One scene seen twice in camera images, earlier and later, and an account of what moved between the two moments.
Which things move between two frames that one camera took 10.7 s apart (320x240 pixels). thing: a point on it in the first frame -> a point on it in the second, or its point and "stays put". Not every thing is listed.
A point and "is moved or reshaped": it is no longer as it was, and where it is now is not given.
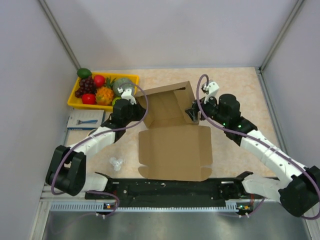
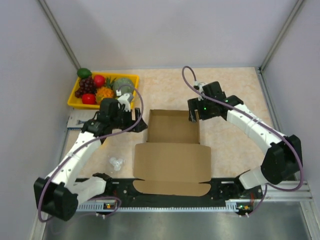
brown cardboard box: x=173 y=147 is moved or reshaped
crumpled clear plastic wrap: x=116 y=163 stays put
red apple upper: x=99 y=80 stays put
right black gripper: x=193 y=112 stays put
